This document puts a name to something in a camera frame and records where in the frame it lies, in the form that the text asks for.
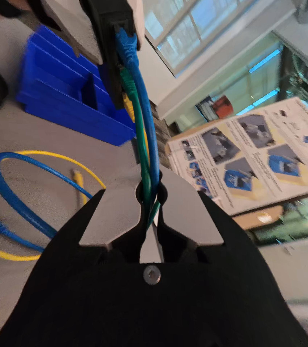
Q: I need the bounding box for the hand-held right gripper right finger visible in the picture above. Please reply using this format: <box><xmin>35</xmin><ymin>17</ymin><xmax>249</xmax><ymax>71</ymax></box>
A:
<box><xmin>157</xmin><ymin>165</ymin><xmax>224</xmax><ymax>247</ymax></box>

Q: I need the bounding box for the wooden backing board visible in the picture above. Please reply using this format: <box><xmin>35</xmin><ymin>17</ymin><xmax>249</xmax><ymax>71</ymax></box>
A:
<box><xmin>165</xmin><ymin>119</ymin><xmax>284</xmax><ymax>231</ymax></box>

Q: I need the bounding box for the large window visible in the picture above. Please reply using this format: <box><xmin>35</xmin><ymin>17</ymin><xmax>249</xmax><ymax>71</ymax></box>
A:
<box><xmin>143</xmin><ymin>0</ymin><xmax>296</xmax><ymax>78</ymax></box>

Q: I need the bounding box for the red machine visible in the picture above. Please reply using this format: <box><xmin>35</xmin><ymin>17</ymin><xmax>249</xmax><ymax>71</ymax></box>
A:
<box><xmin>212</xmin><ymin>94</ymin><xmax>235</xmax><ymax>119</ymax></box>

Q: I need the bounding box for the yellow ethernet cable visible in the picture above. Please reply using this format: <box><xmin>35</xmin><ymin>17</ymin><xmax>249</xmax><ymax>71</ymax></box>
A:
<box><xmin>0</xmin><ymin>92</ymin><xmax>150</xmax><ymax>262</ymax></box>

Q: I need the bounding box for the blue plastic bin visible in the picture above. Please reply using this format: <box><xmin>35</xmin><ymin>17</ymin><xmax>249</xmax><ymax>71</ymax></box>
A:
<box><xmin>15</xmin><ymin>24</ymin><xmax>137</xmax><ymax>147</ymax></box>

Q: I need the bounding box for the blue ethernet cable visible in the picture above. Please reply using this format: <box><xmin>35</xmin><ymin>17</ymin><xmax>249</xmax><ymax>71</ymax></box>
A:
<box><xmin>0</xmin><ymin>27</ymin><xmax>162</xmax><ymax>253</ymax></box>

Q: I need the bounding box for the black ethernet switch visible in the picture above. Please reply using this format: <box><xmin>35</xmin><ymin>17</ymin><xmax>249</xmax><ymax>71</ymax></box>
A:
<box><xmin>83</xmin><ymin>0</ymin><xmax>137</xmax><ymax>109</ymax></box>

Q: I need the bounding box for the green ethernet cable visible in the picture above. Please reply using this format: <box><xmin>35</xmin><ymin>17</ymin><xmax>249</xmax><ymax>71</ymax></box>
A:
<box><xmin>119</xmin><ymin>66</ymin><xmax>162</xmax><ymax>229</ymax></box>

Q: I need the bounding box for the printed instruction sheet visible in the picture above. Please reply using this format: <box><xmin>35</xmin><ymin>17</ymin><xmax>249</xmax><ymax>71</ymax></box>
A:
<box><xmin>167</xmin><ymin>97</ymin><xmax>308</xmax><ymax>216</ymax></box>

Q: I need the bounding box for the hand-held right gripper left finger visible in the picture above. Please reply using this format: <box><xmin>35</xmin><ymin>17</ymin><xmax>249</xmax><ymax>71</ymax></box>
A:
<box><xmin>79</xmin><ymin>163</ymin><xmax>147</xmax><ymax>248</ymax></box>

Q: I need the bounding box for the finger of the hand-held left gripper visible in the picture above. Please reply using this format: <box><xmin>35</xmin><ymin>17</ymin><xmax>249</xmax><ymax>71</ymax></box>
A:
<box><xmin>41</xmin><ymin>0</ymin><xmax>108</xmax><ymax>66</ymax></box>
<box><xmin>128</xmin><ymin>0</ymin><xmax>146</xmax><ymax>51</ymax></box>

